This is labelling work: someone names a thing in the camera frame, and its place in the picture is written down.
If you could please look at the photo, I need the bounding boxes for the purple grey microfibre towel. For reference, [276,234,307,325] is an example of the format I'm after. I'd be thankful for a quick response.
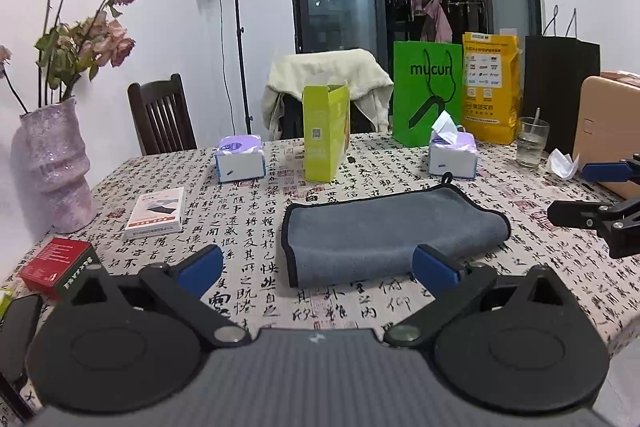
[281,173,511,288]

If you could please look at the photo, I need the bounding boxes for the beige case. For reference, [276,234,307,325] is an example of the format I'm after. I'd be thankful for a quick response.
[573,72,640,172]

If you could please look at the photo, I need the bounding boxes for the crumpled white paper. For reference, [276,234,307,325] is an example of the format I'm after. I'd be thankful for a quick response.
[547,148,579,181]

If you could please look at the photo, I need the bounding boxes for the glass with spoon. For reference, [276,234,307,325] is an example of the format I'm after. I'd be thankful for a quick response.
[516,107,550,169]

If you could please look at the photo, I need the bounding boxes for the red small box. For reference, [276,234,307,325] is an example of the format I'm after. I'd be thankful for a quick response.
[18,237,101,300]

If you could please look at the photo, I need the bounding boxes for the black phone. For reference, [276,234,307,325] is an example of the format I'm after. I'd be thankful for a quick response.
[0,294,43,388]

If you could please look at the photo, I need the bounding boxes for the black paper bag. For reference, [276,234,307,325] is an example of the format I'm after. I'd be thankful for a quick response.
[522,10,601,154]

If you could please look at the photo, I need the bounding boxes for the white small box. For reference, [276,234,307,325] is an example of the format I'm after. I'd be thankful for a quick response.
[124,187,184,241]

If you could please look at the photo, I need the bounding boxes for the right tissue pack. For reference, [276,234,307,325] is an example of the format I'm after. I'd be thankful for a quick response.
[427,110,478,180]

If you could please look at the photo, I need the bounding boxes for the tissue pack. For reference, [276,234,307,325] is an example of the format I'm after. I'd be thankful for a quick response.
[214,134,266,183]
[427,110,478,180]

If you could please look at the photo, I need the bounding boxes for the yellow paper bag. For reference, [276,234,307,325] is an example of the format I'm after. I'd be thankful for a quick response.
[462,32,521,145]

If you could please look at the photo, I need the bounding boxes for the calligraphy print tablecloth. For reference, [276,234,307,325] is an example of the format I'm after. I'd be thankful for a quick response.
[0,131,640,408]

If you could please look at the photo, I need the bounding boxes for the pink textured vase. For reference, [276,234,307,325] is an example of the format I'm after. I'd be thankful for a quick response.
[21,98,96,234]

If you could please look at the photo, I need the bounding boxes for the green mucun paper bag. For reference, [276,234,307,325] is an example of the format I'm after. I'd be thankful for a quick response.
[392,41,463,147]

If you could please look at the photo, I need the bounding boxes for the left tissue pack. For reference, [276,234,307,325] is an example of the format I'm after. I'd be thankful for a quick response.
[214,134,266,183]

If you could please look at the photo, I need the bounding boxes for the dark wooden chair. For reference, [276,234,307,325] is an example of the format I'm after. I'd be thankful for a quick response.
[127,74,198,156]

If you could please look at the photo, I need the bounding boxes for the chair with cream blanket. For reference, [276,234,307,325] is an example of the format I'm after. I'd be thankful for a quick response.
[262,49,394,140]

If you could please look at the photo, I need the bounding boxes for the lime green carton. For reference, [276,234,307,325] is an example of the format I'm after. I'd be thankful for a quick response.
[303,84,350,183]

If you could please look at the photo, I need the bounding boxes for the dried pink roses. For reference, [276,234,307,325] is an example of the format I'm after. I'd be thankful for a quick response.
[1,0,138,116]

